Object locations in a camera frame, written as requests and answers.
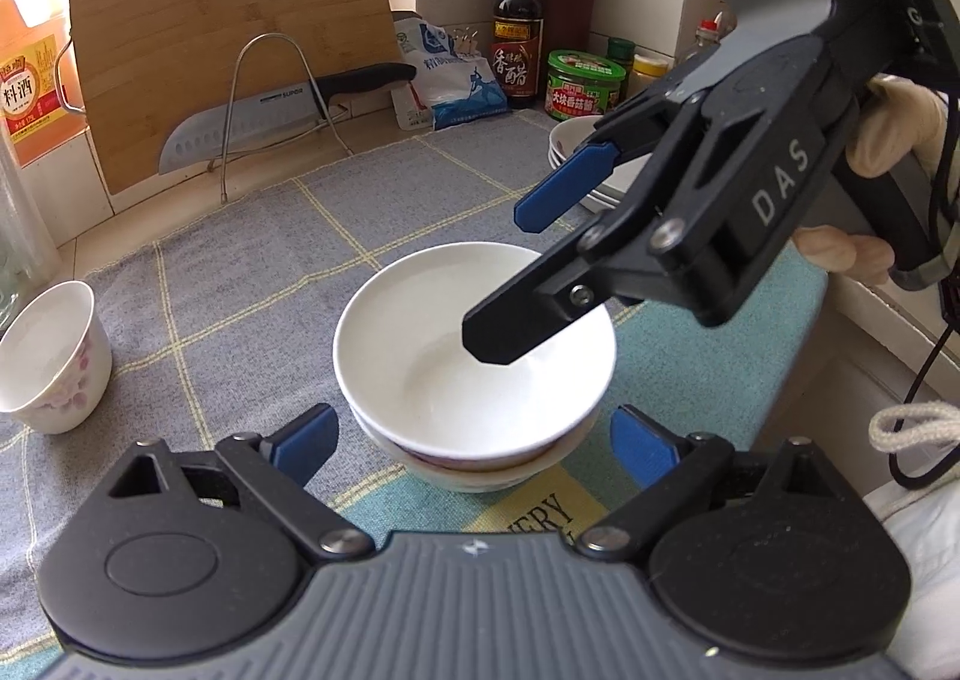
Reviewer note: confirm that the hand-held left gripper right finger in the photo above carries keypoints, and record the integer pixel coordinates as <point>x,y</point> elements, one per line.
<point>645,444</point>

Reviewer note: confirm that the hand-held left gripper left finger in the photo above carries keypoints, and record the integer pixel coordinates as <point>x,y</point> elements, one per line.
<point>307,440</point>

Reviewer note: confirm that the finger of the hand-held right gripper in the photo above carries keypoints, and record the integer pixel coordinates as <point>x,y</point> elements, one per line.
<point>525,320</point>
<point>562,189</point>

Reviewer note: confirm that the stack of white bowls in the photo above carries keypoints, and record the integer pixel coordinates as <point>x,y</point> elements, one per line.
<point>574,131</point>

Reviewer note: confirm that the large plain white bowl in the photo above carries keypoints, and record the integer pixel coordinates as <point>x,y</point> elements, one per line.
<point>420,358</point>

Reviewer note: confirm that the white pink-floral bowl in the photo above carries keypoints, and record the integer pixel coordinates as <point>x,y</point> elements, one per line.
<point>480,479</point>
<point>45,350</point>

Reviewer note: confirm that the person's right hand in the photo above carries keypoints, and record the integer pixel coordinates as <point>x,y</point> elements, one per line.
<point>900,118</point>

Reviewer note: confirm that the green-lidded sauce jar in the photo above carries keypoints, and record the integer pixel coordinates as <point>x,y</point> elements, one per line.
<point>585,88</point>

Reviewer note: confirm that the yellow-lidded small jar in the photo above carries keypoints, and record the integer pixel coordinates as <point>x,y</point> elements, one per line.
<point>649,74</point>

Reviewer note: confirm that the green-capped small jar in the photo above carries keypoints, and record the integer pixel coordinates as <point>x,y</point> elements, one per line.
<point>621,54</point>

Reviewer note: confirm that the white and blue salt bag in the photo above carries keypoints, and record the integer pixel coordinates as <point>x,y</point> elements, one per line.
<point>450,80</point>

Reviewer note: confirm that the red-capped small bottle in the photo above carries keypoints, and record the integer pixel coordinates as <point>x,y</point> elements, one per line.
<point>711,39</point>

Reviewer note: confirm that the dark vinegar bottle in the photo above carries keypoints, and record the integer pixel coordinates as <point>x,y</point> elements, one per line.
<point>517,13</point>

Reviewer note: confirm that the grey and teal towel mat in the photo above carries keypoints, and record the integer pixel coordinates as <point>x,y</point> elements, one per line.
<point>225,260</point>

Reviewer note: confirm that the white garment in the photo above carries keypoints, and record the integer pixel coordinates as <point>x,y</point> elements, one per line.
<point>930,575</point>

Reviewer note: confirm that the stack of clear plastic cups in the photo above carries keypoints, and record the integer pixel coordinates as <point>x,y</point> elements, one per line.
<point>22,230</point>

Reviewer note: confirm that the orange cooking wine bottle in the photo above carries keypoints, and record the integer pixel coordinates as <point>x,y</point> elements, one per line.
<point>30,50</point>

